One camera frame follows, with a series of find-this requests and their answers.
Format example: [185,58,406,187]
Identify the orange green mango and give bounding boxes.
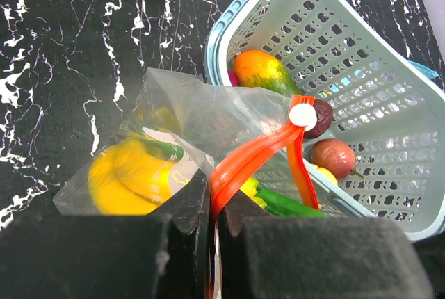
[232,50,303,97]

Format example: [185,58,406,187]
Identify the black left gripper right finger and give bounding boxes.
[217,193,435,298]

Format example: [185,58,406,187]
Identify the clear bag orange zipper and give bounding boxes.
[51,67,334,299]

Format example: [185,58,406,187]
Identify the yellow banana bunch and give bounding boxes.
[86,106,195,216]

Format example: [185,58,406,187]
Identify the brown passion fruit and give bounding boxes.
[310,138,364,179]

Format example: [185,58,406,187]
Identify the green chili pepper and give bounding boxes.
[255,185,325,218]

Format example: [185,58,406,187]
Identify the clear bag blue zipper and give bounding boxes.
[409,60,439,80]

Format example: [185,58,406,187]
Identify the dark purple passion fruit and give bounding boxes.
[304,99,333,139]

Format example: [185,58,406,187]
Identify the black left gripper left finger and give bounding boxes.
[1,172,210,298]

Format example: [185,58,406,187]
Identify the light green plastic basket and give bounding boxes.
[205,0,444,241]

